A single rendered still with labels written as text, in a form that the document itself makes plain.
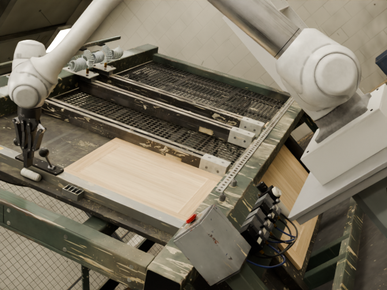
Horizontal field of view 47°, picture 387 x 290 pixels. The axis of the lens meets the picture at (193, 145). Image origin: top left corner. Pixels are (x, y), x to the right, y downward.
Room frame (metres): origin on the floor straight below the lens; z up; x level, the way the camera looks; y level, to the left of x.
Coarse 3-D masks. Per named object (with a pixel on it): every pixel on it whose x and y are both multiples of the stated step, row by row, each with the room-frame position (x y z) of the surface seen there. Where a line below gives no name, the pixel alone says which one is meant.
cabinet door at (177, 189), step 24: (120, 144) 2.10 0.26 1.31; (72, 168) 1.83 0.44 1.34; (96, 168) 1.87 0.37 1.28; (120, 168) 1.91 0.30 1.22; (144, 168) 1.95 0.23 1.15; (168, 168) 1.98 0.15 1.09; (192, 168) 2.02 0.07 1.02; (120, 192) 1.74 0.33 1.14; (144, 192) 1.77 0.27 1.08; (168, 192) 1.81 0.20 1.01; (192, 192) 1.84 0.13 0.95
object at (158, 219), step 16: (0, 160) 1.81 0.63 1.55; (16, 160) 1.78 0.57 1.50; (48, 176) 1.73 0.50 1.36; (64, 176) 1.73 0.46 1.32; (96, 192) 1.67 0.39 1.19; (112, 192) 1.69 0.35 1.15; (112, 208) 1.66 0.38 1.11; (128, 208) 1.63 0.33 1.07; (144, 208) 1.63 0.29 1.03; (160, 224) 1.60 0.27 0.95; (176, 224) 1.58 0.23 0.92
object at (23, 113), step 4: (20, 108) 1.47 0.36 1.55; (36, 108) 1.49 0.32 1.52; (40, 108) 1.50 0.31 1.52; (20, 112) 1.48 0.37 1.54; (24, 112) 1.47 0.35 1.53; (28, 112) 1.47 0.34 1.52; (32, 112) 1.48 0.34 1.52; (36, 112) 1.49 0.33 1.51; (40, 112) 1.51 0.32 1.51; (20, 116) 1.49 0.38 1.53; (24, 116) 1.48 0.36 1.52; (28, 116) 1.48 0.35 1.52; (32, 116) 1.48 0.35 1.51; (36, 116) 1.49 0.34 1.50; (20, 120) 1.53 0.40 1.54; (28, 120) 1.51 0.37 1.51; (32, 120) 1.50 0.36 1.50; (36, 120) 1.50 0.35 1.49; (32, 124) 1.51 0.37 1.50; (36, 124) 1.50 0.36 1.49; (32, 128) 1.52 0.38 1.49; (36, 128) 1.53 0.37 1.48
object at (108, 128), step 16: (48, 96) 2.29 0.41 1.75; (48, 112) 2.27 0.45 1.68; (64, 112) 2.23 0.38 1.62; (80, 112) 2.21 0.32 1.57; (96, 128) 2.19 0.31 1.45; (112, 128) 2.15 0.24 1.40; (128, 128) 2.16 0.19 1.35; (144, 144) 2.11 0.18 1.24; (160, 144) 2.07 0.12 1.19; (176, 144) 2.08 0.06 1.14; (192, 160) 2.03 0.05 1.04; (208, 160) 2.00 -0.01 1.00; (224, 160) 2.03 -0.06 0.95
